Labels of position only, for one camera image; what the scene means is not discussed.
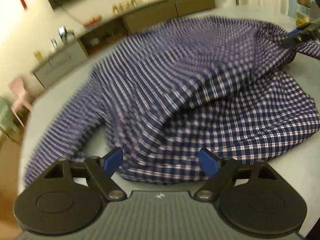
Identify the blue plaid shirt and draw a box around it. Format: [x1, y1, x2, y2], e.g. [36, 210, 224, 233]
[23, 16, 319, 185]

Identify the glass jar of yellow tea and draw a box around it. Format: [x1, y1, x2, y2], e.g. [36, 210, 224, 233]
[296, 0, 311, 27]

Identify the pink plastic child chair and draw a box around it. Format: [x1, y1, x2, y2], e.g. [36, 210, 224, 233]
[8, 76, 33, 127]

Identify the green plastic child chair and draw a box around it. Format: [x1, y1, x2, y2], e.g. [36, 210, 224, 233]
[0, 97, 19, 140]

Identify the long grey TV cabinet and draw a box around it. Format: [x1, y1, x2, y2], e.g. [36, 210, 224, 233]
[31, 0, 215, 88]

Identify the yellow cup on cabinet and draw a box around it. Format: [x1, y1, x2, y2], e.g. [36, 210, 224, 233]
[34, 50, 43, 62]

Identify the black handheld device on stand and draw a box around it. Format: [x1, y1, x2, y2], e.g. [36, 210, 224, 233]
[58, 26, 75, 44]

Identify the red fruit plate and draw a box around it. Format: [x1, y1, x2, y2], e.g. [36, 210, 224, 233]
[82, 15, 102, 28]

